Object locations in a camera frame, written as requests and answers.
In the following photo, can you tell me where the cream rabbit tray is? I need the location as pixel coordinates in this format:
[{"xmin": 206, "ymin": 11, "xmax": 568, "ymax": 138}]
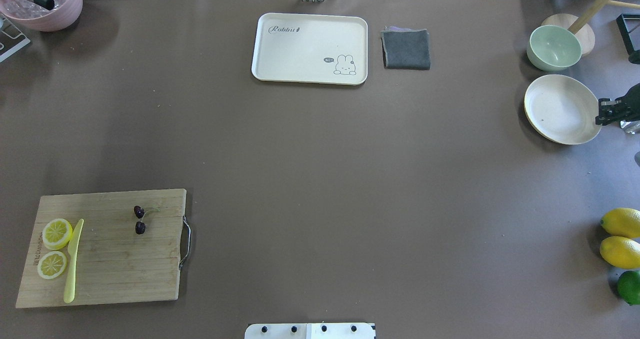
[{"xmin": 251, "ymin": 12, "xmax": 369, "ymax": 86}]

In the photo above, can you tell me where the yellow lemon outer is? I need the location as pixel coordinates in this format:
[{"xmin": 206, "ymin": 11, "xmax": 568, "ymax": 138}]
[{"xmin": 599, "ymin": 236, "xmax": 640, "ymax": 270}]

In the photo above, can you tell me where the dark red cherry pair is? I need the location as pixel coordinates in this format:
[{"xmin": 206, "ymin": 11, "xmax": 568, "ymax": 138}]
[{"xmin": 133, "ymin": 206, "xmax": 160, "ymax": 235}]

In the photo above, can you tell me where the cream round plate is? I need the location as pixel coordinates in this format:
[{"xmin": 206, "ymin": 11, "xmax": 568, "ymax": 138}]
[{"xmin": 523, "ymin": 74, "xmax": 601, "ymax": 145}]

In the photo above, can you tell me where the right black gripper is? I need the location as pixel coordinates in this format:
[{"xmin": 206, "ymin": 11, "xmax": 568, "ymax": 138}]
[{"xmin": 595, "ymin": 84, "xmax": 640, "ymax": 126}]

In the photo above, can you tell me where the yellow plastic knife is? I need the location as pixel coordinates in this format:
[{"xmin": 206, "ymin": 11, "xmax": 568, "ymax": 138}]
[{"xmin": 62, "ymin": 218, "xmax": 85, "ymax": 304}]

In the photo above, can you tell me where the wooden glass stand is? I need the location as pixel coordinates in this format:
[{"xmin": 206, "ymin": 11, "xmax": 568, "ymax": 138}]
[{"xmin": 541, "ymin": 0, "xmax": 639, "ymax": 57}]

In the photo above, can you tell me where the lemon slice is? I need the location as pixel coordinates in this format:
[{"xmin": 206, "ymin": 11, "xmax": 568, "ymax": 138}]
[
  {"xmin": 36, "ymin": 250, "xmax": 67, "ymax": 280},
  {"xmin": 41, "ymin": 218, "xmax": 73, "ymax": 251}
]

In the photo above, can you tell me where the white wire cup rack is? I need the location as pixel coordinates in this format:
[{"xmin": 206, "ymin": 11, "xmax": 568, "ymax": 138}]
[{"xmin": 0, "ymin": 14, "xmax": 31, "ymax": 63}]

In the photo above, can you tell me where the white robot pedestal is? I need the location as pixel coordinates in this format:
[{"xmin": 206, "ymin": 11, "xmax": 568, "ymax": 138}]
[{"xmin": 244, "ymin": 321, "xmax": 377, "ymax": 339}]

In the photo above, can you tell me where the green lime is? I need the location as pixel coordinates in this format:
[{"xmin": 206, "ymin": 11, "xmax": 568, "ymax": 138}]
[{"xmin": 616, "ymin": 270, "xmax": 640, "ymax": 306}]

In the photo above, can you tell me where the grey folded cloth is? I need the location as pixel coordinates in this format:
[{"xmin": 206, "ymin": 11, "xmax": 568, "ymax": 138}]
[{"xmin": 381, "ymin": 26, "xmax": 432, "ymax": 71}]

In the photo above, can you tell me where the pink ribbed bowl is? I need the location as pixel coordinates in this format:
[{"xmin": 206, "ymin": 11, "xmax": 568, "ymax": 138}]
[{"xmin": 0, "ymin": 0, "xmax": 83, "ymax": 32}]

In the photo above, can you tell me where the mint green bowl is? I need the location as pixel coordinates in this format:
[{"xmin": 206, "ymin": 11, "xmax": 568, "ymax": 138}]
[{"xmin": 526, "ymin": 25, "xmax": 582, "ymax": 72}]

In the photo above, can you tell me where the wooden cutting board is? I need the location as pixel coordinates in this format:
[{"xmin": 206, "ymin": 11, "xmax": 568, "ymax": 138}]
[{"xmin": 15, "ymin": 188, "xmax": 187, "ymax": 309}]

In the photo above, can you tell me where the yellow lemon near lime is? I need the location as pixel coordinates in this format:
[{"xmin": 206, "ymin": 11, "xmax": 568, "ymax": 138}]
[{"xmin": 599, "ymin": 207, "xmax": 640, "ymax": 239}]

